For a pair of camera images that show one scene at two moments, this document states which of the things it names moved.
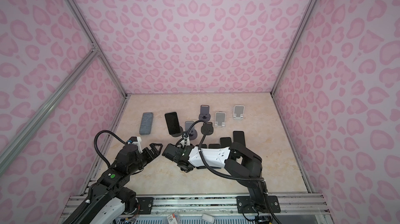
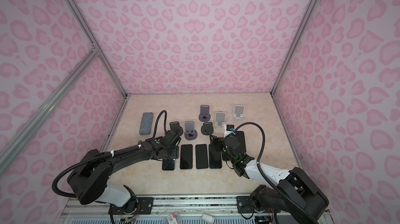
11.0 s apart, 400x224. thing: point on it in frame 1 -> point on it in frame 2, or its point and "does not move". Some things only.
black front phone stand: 209,128 does not move
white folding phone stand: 220,119 does not move
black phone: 238,136 does not move
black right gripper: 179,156 -> 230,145
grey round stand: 204,115 does not move
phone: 172,123 -> 168,164
